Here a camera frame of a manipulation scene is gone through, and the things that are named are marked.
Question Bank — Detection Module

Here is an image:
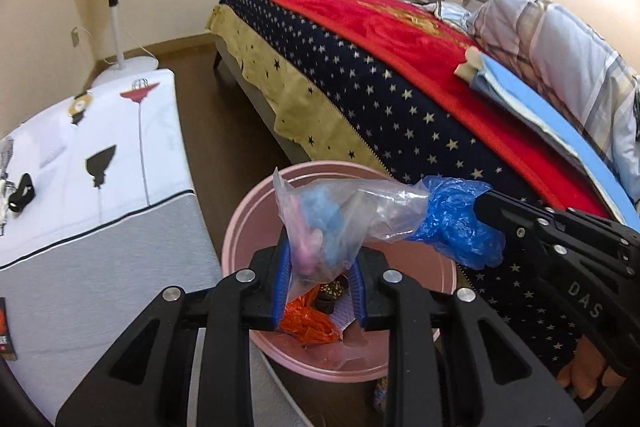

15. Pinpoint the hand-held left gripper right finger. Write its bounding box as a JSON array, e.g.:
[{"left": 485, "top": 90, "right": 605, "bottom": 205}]
[{"left": 350, "top": 247, "right": 586, "bottom": 427}]

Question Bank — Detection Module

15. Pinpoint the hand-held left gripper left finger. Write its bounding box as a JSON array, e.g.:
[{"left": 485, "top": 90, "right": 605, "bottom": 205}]
[{"left": 55, "top": 229, "right": 293, "bottom": 427}]

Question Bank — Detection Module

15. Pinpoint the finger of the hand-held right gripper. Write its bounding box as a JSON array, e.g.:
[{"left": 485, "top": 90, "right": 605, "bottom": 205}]
[
  {"left": 479, "top": 190, "right": 640, "bottom": 249},
  {"left": 475, "top": 209, "right": 627, "bottom": 279}
]

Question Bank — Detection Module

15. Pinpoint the orange plastic bag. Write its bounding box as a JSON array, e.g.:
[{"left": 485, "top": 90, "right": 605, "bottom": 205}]
[{"left": 280, "top": 294, "right": 341, "bottom": 347}]

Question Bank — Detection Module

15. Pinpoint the pink plastic bin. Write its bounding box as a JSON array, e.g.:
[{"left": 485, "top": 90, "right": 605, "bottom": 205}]
[{"left": 221, "top": 160, "right": 458, "bottom": 382}]

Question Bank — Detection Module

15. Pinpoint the blue plastic bag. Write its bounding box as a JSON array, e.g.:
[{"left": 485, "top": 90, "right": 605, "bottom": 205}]
[{"left": 407, "top": 177, "right": 506, "bottom": 270}]

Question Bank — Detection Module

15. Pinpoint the clear plastic bag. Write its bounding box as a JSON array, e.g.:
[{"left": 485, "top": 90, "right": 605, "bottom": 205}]
[{"left": 272, "top": 167, "right": 432, "bottom": 288}]

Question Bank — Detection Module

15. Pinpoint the person's right hand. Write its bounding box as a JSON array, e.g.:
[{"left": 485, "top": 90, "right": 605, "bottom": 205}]
[{"left": 556, "top": 338, "right": 626, "bottom": 401}]

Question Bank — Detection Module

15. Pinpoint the lilac ridged paper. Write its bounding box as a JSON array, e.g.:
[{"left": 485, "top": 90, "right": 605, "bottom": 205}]
[{"left": 332, "top": 297, "right": 358, "bottom": 333}]

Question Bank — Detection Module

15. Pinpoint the dark brown food scrap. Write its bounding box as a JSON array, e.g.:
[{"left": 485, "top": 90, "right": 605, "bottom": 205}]
[{"left": 316, "top": 277, "right": 350, "bottom": 315}]

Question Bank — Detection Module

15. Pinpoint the colourful patterned cloth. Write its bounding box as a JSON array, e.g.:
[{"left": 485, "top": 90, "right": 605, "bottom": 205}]
[{"left": 372, "top": 377, "right": 391, "bottom": 413}]

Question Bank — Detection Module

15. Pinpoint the blue folded bedding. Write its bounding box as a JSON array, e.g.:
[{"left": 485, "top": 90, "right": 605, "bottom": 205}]
[{"left": 467, "top": 56, "right": 640, "bottom": 228}]

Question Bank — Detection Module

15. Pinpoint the plaid quilt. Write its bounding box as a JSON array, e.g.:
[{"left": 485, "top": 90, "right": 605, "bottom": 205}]
[{"left": 470, "top": 0, "right": 640, "bottom": 202}]

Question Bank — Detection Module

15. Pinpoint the cream foam pad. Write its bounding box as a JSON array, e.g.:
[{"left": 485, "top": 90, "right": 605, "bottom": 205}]
[{"left": 454, "top": 47, "right": 483, "bottom": 82}]

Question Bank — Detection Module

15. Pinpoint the white printed table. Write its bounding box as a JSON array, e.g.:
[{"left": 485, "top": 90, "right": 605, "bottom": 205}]
[{"left": 0, "top": 68, "right": 311, "bottom": 427}]

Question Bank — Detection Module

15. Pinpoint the yellow bed skirt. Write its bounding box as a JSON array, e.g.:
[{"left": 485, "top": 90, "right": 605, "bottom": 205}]
[{"left": 206, "top": 4, "right": 396, "bottom": 180}]

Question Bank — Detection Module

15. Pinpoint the bed with star blanket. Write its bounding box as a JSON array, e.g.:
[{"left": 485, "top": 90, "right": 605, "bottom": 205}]
[{"left": 220, "top": 0, "right": 616, "bottom": 368}]

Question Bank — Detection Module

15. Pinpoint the light blue shirt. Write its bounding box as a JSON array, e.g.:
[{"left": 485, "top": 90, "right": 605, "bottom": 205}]
[{"left": 422, "top": 1, "right": 473, "bottom": 30}]

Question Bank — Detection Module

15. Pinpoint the bed with red blanket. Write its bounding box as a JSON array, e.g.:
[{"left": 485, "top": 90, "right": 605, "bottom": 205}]
[{"left": 227, "top": 0, "right": 613, "bottom": 220}]

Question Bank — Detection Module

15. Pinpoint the black clip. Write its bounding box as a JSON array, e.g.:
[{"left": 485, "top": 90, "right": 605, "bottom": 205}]
[{"left": 7, "top": 173, "right": 37, "bottom": 214}]

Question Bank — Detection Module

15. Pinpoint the dark snack packet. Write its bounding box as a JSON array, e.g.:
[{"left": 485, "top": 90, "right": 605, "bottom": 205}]
[{"left": 0, "top": 297, "right": 20, "bottom": 362}]

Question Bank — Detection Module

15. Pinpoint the grey striped object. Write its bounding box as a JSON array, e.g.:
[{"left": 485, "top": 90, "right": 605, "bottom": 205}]
[{"left": 0, "top": 134, "right": 16, "bottom": 233}]

